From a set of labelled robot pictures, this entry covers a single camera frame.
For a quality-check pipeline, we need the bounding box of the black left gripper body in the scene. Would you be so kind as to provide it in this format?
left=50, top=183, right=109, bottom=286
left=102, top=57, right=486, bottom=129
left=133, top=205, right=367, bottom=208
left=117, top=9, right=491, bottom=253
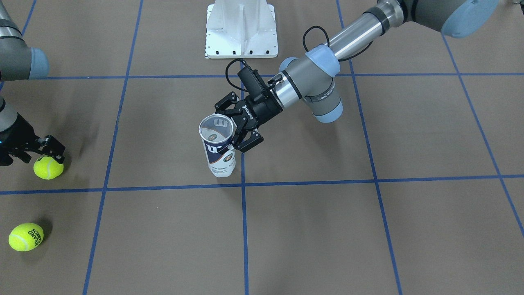
left=235, top=91, right=283, bottom=130

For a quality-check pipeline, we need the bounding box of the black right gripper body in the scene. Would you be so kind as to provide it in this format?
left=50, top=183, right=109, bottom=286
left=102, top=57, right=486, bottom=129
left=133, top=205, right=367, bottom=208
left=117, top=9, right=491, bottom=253
left=0, top=114, right=40, bottom=166

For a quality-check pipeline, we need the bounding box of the yellow tennis ball with logo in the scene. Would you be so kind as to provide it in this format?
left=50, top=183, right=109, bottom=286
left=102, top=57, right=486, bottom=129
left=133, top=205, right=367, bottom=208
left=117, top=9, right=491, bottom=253
left=33, top=156, right=64, bottom=180

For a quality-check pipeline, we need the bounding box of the clear tennis ball can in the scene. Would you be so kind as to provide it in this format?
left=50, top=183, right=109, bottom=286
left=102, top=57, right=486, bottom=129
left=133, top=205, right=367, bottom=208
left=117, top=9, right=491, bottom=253
left=199, top=114, right=236, bottom=177

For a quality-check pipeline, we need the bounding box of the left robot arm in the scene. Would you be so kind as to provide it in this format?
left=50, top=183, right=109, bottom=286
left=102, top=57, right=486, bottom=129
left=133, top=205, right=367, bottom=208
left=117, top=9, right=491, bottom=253
left=210, top=0, right=499, bottom=154

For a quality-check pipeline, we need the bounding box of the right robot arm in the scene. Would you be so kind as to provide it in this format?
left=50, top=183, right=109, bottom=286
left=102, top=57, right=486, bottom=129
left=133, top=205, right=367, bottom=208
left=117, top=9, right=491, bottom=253
left=0, top=3, right=66, bottom=166

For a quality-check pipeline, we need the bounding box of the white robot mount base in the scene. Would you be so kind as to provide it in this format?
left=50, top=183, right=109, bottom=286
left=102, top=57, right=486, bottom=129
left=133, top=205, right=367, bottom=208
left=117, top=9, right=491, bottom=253
left=205, top=0, right=279, bottom=59

